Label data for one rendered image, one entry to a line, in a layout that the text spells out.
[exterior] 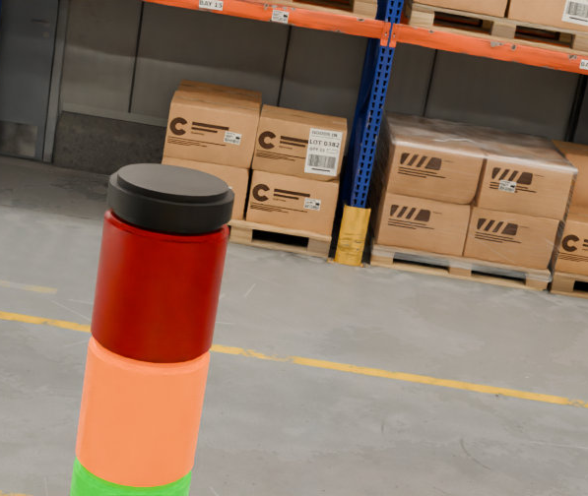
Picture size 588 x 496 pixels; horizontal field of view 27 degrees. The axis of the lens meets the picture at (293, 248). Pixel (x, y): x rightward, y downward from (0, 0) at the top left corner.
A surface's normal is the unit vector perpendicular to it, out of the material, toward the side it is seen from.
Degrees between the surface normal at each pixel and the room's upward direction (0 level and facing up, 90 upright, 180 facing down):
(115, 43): 90
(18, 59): 90
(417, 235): 93
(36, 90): 90
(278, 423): 0
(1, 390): 0
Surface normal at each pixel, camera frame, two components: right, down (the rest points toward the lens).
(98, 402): -0.67, 0.11
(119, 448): -0.22, 0.26
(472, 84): 0.00, 0.30
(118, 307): -0.47, 0.19
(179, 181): 0.16, -0.94
